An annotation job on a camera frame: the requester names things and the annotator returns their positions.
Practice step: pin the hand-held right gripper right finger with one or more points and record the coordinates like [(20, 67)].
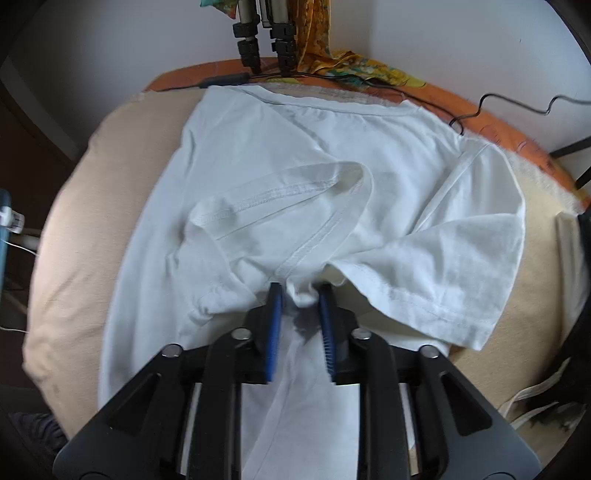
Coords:
[(327, 332)]

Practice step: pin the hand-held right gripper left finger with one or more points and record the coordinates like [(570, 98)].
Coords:
[(275, 332)]

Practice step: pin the white t-shirt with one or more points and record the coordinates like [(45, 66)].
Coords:
[(286, 152)]

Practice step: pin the beige blanket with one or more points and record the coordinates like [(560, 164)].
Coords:
[(87, 240)]

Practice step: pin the dark patterned cloth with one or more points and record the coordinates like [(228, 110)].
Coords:
[(37, 434)]

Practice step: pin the orange bed sheet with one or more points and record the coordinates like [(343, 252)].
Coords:
[(508, 134)]

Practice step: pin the folded silver tripod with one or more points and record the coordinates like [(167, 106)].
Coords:
[(247, 41)]

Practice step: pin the folded tripod with cloth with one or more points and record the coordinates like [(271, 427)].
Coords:
[(323, 37)]

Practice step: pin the black metal frame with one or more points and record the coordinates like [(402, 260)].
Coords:
[(572, 150)]

